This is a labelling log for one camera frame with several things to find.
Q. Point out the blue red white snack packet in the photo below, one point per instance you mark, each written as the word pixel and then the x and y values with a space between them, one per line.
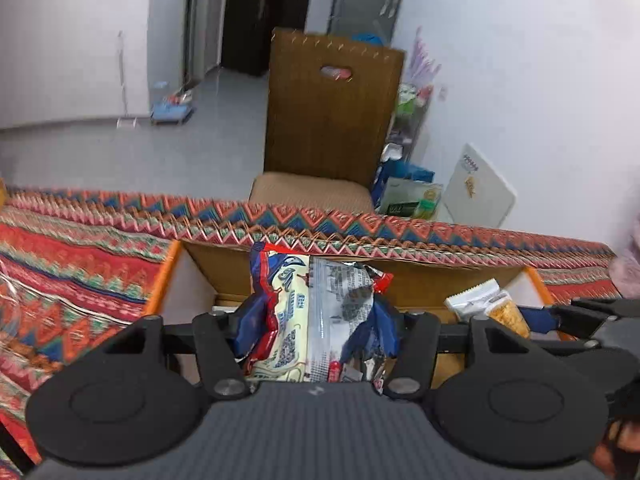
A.
pixel 320 310

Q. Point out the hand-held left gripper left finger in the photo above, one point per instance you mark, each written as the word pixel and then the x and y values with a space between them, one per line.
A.
pixel 250 327

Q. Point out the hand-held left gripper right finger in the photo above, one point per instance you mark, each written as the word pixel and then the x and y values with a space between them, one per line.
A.
pixel 386 332

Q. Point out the patterned red tablecloth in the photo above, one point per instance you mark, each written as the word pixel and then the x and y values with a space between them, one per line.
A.
pixel 75 270

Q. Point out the brown wooden chair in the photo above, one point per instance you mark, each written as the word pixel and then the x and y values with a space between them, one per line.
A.
pixel 330 110

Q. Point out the white board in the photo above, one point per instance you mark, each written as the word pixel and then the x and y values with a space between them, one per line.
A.
pixel 482 187

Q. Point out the small blue stool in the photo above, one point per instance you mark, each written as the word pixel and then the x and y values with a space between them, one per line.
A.
pixel 172 110

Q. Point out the clear plastic container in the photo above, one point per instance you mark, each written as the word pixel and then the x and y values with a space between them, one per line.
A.
pixel 9 300

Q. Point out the blue bag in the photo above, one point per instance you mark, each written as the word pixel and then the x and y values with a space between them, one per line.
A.
pixel 407 172

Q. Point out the person's right hand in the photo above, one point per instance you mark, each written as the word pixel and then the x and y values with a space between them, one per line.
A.
pixel 612 447

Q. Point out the dark door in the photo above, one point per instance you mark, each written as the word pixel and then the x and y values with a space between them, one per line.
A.
pixel 260 15

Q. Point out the yellow box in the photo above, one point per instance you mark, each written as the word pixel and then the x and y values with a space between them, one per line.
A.
pixel 2 191

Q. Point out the white yellow cracker packet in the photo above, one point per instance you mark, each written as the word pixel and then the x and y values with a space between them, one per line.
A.
pixel 492 302

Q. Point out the orange rimmed cardboard box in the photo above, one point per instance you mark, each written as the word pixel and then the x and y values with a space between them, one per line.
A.
pixel 200 265

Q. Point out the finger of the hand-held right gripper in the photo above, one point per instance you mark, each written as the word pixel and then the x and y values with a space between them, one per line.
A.
pixel 542 321
pixel 607 306

